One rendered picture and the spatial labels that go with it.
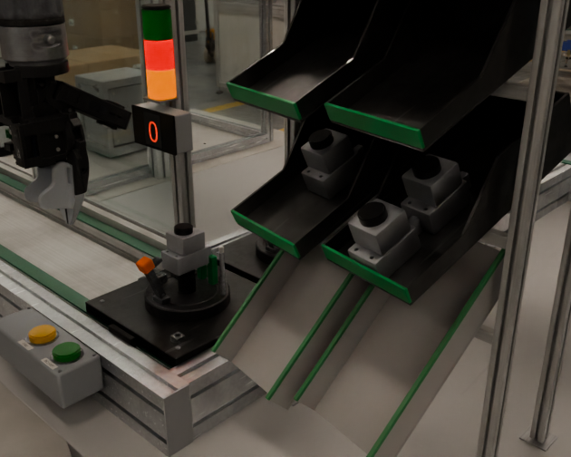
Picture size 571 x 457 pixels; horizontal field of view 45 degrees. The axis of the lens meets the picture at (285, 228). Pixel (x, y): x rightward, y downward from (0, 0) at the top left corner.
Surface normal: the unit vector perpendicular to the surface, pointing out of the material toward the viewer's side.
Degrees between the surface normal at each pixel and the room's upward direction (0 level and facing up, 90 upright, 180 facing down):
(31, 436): 0
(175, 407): 90
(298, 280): 45
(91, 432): 0
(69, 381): 90
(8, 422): 0
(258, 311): 90
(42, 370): 90
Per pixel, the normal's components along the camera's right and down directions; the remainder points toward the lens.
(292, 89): -0.34, -0.73
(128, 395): -0.69, 0.29
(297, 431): 0.00, -0.92
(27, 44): 0.11, 0.39
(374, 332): -0.57, -0.48
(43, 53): 0.53, 0.35
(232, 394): 0.72, 0.28
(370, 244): -0.73, 0.60
